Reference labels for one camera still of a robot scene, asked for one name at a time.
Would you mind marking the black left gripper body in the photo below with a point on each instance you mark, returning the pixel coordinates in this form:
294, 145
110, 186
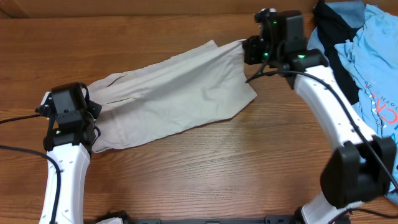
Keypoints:
94, 109

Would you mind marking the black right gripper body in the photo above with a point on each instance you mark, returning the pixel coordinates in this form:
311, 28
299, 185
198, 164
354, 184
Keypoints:
257, 53

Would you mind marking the beige shorts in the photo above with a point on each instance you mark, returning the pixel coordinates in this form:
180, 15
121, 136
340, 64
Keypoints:
203, 85

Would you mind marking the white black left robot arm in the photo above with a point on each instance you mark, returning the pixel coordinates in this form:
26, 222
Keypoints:
68, 144

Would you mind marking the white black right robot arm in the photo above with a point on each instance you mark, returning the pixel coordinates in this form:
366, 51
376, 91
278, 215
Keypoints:
361, 163

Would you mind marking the black garment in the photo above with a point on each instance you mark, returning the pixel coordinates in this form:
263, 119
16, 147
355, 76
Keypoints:
337, 24

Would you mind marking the blue denim jeans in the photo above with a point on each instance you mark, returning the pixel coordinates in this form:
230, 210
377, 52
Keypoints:
360, 42

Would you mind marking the light blue t-shirt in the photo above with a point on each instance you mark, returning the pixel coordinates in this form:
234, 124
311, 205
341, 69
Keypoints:
371, 59

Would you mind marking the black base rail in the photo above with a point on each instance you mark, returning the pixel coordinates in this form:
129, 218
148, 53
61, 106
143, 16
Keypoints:
123, 218

